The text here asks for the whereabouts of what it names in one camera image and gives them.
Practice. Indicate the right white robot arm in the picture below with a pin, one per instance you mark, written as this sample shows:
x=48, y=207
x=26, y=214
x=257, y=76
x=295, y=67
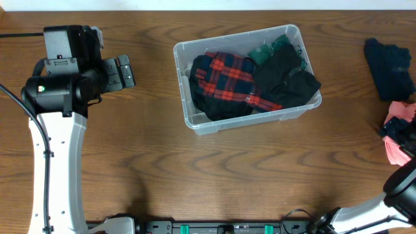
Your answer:
x=395, y=207

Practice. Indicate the dark navy garment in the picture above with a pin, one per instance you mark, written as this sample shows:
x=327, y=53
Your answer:
x=389, y=66

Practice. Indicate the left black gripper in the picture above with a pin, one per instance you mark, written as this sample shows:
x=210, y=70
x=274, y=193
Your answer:
x=114, y=75

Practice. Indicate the dark green-black garment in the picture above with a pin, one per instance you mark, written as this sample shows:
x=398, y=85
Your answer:
x=281, y=82

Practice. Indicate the black mounting rail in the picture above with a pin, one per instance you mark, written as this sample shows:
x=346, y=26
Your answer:
x=234, y=227

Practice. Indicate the green garment with tape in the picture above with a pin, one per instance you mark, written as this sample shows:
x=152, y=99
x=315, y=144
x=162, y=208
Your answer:
x=265, y=52

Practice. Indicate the clear plastic storage bin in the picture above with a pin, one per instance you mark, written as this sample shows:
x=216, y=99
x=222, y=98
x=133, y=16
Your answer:
x=238, y=44

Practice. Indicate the red plaid flannel shirt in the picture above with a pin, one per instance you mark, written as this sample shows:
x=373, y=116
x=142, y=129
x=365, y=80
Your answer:
x=227, y=78

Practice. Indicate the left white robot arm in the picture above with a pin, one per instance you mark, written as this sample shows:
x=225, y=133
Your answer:
x=71, y=78

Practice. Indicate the pink white printed garment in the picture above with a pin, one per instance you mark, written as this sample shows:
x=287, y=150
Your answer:
x=403, y=111

